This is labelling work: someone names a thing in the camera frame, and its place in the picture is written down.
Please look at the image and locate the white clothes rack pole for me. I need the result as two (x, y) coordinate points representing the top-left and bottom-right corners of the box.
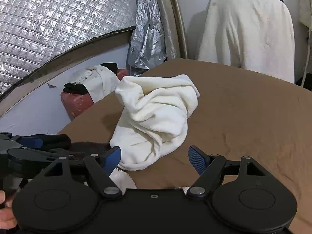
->
(300, 28), (312, 89)

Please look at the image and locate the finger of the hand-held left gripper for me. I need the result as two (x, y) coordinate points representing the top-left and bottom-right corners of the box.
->
(18, 136), (43, 150)

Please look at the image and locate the person's left hand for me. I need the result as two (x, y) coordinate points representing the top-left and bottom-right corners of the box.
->
(0, 190), (18, 230)

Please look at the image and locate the cream hanging coat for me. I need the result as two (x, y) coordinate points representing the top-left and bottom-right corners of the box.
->
(197, 0), (296, 84)

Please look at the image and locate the beige curtain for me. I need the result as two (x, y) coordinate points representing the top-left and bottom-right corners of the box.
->
(151, 0), (189, 59)

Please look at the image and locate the silver quilted insulation cover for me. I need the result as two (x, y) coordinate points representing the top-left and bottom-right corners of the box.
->
(0, 0), (137, 95)

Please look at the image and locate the pile of dark clothes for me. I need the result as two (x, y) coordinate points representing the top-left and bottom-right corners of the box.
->
(294, 72), (312, 90)

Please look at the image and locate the cream quilted jacket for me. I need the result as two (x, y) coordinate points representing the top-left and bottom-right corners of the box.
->
(298, 0), (312, 28)

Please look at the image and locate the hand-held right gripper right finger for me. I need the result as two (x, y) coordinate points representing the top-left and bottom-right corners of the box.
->
(186, 145), (267, 199)

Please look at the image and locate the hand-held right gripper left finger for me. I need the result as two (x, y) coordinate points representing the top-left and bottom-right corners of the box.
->
(43, 146), (123, 199)

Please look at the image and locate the crumpled silver foil cover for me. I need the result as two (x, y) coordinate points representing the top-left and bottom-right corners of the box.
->
(125, 0), (176, 76)

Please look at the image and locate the white fleece jacket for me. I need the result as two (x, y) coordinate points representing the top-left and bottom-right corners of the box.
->
(109, 74), (201, 171)

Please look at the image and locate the black garment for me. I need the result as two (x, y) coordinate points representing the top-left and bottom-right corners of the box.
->
(63, 62), (120, 95)

